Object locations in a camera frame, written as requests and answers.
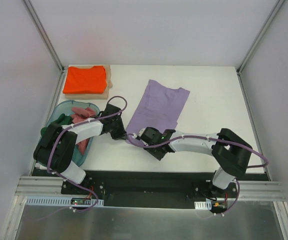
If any lilac purple t shirt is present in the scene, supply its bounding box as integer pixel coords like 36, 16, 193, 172
126, 79, 190, 134

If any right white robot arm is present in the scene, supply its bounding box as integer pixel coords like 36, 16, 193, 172
136, 127, 253, 199

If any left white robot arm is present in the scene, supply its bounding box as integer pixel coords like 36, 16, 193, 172
33, 103, 126, 195

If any folded beige t shirt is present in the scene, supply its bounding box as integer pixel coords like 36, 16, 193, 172
62, 65, 113, 100

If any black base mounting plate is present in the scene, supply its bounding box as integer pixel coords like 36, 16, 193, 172
31, 168, 271, 208

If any pink red t shirt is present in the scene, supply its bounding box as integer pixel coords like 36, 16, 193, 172
71, 107, 97, 155

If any dark green t shirt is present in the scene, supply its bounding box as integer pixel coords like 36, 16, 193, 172
40, 113, 73, 136

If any translucent blue plastic basket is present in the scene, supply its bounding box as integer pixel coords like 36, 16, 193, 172
40, 100, 100, 167

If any folded orange t shirt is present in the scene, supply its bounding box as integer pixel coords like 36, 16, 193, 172
62, 65, 108, 95

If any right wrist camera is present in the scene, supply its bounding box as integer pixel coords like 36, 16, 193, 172
132, 130, 147, 141

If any right white cable duct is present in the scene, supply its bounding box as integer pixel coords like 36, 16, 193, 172
194, 201, 212, 211

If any white cable duct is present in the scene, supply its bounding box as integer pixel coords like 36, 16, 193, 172
26, 196, 104, 208
194, 201, 212, 211

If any left white cable duct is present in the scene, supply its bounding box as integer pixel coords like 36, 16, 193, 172
26, 196, 104, 208

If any left aluminium corner post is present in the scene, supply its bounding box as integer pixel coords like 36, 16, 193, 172
21, 0, 65, 73

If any aluminium corner post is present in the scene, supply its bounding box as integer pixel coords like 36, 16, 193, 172
21, 0, 65, 73
236, 0, 287, 76

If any right aluminium corner post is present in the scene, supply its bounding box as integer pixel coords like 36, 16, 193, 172
236, 0, 287, 76

